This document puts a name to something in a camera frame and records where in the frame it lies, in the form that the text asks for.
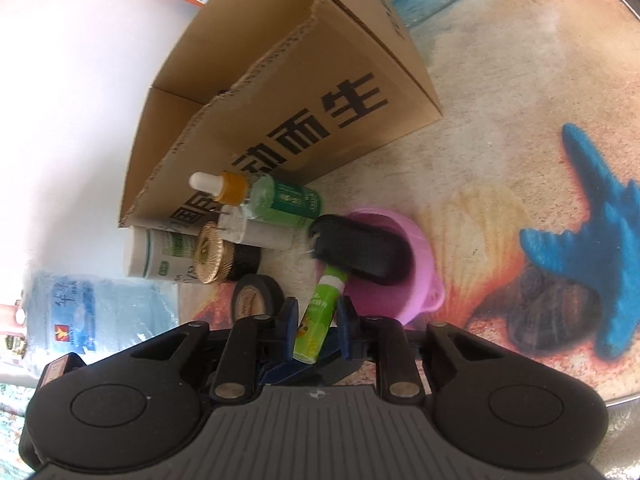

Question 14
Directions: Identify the green lip balm tube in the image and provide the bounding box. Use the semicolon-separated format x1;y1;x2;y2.
292;267;348;363

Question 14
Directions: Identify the black tape roll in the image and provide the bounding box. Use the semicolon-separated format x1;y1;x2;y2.
232;274;286;322

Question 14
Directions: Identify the pink object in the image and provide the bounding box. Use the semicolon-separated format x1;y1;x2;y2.
0;302;27;336

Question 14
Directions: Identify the beach printed mat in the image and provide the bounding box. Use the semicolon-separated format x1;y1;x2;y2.
190;0;640;408

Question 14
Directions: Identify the clear water bottle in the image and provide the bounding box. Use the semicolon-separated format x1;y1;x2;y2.
22;270;181;378

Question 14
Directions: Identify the gold lid black jar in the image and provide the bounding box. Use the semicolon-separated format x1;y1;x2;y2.
194;222;261;285

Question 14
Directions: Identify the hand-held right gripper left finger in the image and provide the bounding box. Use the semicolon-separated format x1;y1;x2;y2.
127;297;306;403

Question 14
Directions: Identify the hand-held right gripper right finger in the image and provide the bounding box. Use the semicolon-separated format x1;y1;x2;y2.
336;296;508;402

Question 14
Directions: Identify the black oval case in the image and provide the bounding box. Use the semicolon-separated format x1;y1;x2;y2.
307;214;415;287

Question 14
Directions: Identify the green dropper bottle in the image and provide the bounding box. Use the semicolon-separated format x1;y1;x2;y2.
189;171;325;228

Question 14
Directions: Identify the pink plastic bowl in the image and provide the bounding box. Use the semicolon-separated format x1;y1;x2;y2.
315;210;446;326

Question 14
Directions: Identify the white green cylindrical container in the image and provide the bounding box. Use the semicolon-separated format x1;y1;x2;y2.
124;226;206;283

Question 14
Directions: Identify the brown cardboard box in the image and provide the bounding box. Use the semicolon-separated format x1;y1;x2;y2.
117;0;443;233

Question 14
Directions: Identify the white tube bottle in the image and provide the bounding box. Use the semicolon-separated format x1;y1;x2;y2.
217;205;296;251

